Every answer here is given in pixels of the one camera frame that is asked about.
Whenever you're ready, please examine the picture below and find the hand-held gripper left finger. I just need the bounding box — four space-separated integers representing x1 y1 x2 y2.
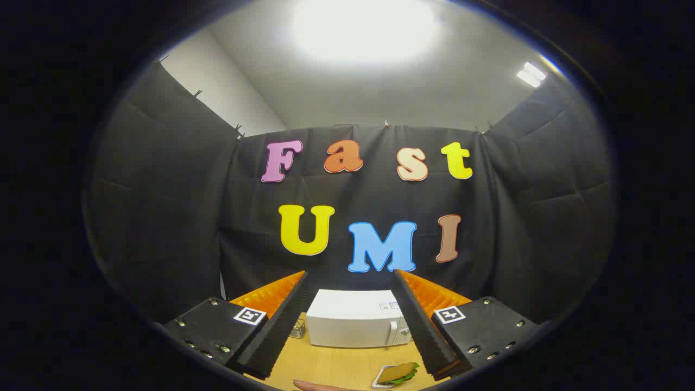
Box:
163 270 311 381

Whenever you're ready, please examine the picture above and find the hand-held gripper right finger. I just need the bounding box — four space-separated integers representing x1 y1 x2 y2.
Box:
390 269 541 382

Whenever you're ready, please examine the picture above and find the brown bread lettuce sandwich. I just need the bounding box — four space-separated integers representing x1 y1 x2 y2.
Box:
378 362 420 386

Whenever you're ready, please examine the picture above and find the white microwave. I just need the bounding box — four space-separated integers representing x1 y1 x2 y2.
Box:
305 289 413 348

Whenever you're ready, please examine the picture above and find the white ceramic dish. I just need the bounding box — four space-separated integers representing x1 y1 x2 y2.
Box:
371 365 413 389

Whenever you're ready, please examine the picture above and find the small ceiling light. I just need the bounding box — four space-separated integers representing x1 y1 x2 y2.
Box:
516 61 547 89

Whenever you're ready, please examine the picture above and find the large ceiling light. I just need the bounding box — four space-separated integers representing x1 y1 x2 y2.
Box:
293 0 438 66

